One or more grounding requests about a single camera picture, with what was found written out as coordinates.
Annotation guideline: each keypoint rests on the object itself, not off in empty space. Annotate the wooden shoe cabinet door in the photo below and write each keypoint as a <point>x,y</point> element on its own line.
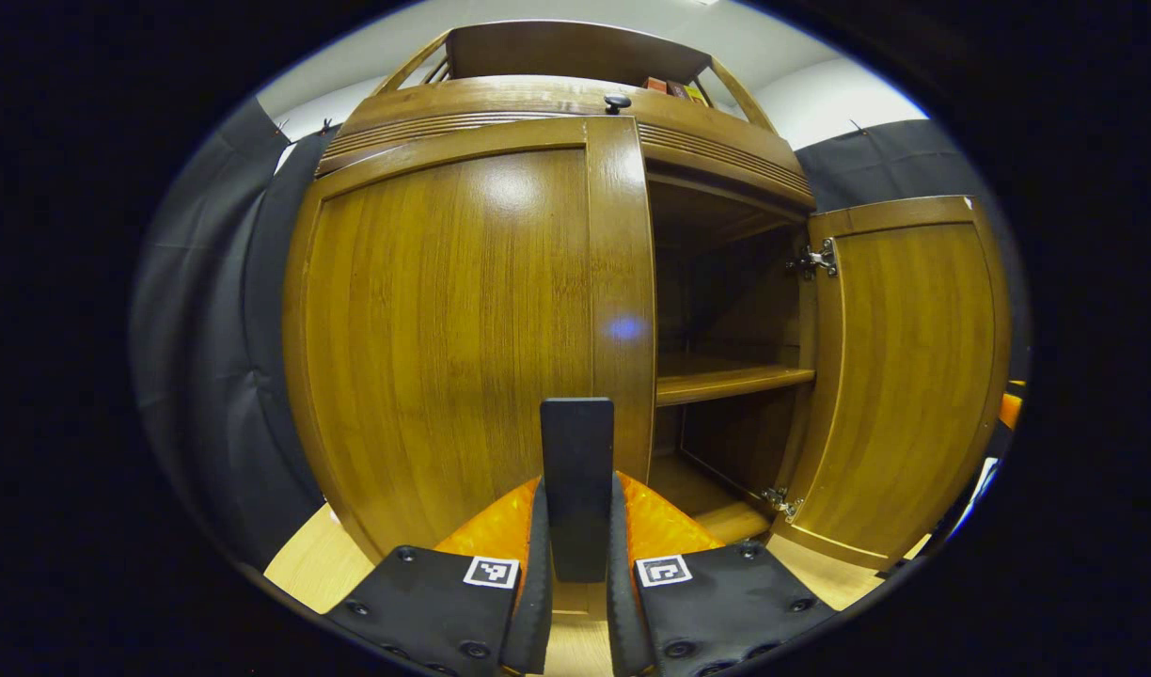
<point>914,376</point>
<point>444,329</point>

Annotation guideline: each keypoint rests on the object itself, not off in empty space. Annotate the dark brown book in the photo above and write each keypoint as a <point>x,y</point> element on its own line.
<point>677,90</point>

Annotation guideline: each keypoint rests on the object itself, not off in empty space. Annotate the black backdrop cloth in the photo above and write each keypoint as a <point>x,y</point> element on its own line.
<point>209,329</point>

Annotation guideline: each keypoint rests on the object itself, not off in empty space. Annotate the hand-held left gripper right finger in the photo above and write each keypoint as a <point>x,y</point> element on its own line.
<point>622,611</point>

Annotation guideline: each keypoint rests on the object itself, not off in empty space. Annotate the wooden double-door shoe cabinet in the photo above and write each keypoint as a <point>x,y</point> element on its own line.
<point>557,52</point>

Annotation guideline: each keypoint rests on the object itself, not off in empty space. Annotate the blue book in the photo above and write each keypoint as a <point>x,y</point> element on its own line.
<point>985,480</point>

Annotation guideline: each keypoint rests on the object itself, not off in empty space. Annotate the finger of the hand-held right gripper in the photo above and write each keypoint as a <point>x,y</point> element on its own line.
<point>1010,409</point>

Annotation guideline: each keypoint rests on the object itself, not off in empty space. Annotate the wooden drawer with black knob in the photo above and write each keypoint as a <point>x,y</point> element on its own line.
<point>500,99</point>

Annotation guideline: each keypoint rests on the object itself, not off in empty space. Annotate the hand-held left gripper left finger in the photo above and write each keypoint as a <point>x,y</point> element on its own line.
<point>538,602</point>

